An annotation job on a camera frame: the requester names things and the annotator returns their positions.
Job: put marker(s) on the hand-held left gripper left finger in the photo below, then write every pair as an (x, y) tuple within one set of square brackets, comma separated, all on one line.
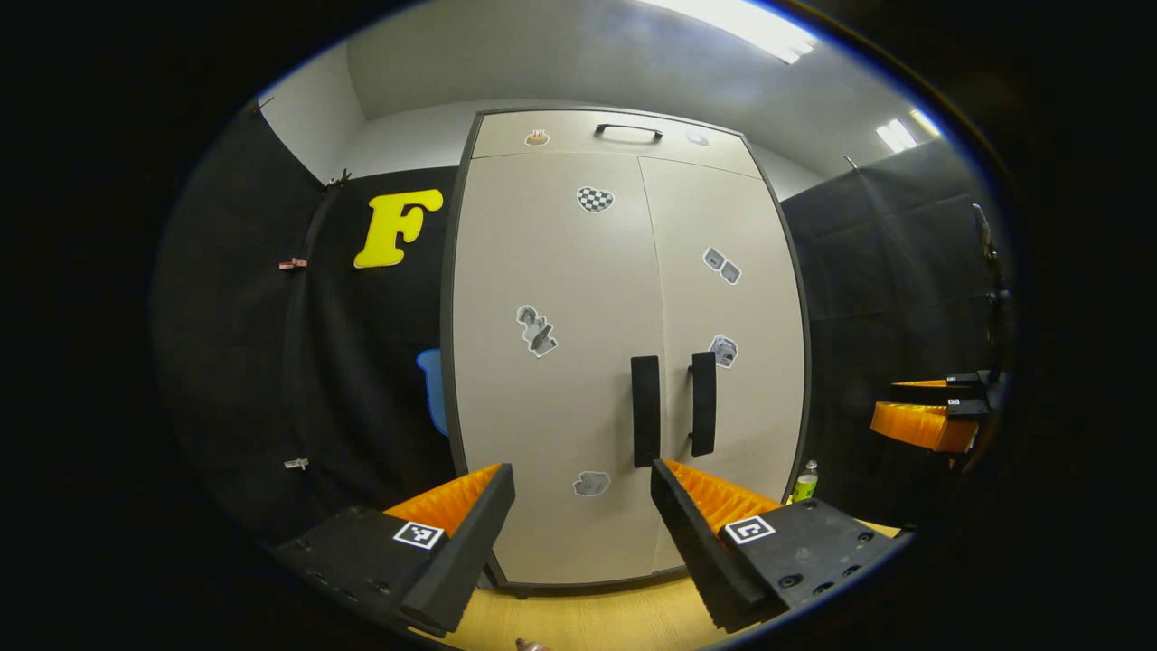
[(461, 561)]

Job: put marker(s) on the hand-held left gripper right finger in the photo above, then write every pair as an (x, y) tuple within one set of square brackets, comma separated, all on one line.
[(696, 551)]

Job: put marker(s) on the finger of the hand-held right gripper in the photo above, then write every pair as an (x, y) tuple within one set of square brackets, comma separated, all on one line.
[(922, 427), (963, 380)]

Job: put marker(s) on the grey shoe cabinet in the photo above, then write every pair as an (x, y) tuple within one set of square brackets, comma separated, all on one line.
[(578, 589)]

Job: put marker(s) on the grey cabinet door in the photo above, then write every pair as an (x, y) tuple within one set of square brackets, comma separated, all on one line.
[(551, 407), (750, 407)]

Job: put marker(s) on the grey cabinet drawer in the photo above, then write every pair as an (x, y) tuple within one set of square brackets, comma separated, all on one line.
[(569, 136)]

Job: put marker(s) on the green drink bottle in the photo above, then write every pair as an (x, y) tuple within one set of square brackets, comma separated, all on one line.
[(805, 486)]

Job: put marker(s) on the black backdrop cloth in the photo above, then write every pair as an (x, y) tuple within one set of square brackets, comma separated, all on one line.
[(226, 316), (380, 362), (886, 271)]

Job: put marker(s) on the small ceiling light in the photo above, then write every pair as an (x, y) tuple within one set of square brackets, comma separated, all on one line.
[(897, 136)]

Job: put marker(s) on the long ceiling light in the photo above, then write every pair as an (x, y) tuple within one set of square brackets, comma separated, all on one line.
[(741, 23)]

